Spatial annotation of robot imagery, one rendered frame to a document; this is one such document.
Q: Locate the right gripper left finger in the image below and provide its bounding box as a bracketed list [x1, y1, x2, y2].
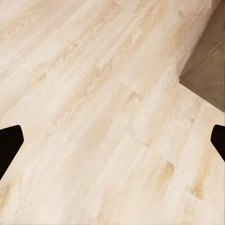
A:
[0, 125, 24, 180]

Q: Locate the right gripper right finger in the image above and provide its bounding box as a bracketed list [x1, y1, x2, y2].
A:
[210, 125, 225, 161]

